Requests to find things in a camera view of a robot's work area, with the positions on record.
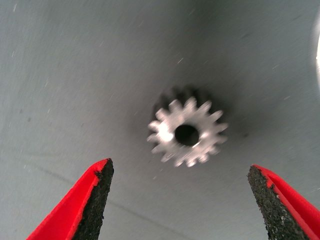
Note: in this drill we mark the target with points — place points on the dark grey table cloth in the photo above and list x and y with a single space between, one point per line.
75 75

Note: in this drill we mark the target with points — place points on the round metal carrier plate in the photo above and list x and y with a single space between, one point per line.
318 50

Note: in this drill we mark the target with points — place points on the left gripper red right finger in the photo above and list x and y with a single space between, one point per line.
285 212

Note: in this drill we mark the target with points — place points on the silver steel planetary gear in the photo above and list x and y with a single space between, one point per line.
165 130

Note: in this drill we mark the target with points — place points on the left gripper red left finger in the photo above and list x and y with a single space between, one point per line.
82 207

